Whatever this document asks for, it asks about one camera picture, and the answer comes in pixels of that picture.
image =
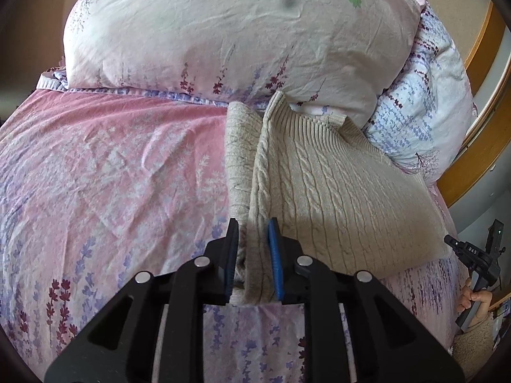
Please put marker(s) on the person's right hand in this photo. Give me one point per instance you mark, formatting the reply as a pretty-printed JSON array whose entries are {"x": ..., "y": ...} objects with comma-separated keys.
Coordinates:
[{"x": 468, "y": 297}]

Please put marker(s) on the pale pink floral pillow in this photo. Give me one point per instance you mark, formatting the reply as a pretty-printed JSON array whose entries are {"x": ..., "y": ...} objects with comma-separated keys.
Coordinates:
[{"x": 324, "y": 55}]

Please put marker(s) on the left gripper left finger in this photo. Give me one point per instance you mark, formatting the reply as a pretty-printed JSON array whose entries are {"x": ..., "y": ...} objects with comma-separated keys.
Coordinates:
[{"x": 152, "y": 329}]

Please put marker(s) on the wooden headboard frame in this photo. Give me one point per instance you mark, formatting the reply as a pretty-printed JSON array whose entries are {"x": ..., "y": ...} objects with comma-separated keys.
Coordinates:
[{"x": 488, "y": 68}]

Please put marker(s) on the white lavender print pillow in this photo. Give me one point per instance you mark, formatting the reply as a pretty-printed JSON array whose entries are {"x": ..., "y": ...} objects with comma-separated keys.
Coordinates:
[{"x": 421, "y": 120}]

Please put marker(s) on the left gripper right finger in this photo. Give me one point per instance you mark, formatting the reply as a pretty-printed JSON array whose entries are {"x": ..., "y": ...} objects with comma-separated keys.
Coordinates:
[{"x": 355, "y": 329}]

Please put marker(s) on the beige cable-knit sweater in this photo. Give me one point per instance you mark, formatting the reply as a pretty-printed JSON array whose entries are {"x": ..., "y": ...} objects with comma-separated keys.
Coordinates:
[{"x": 343, "y": 199}]

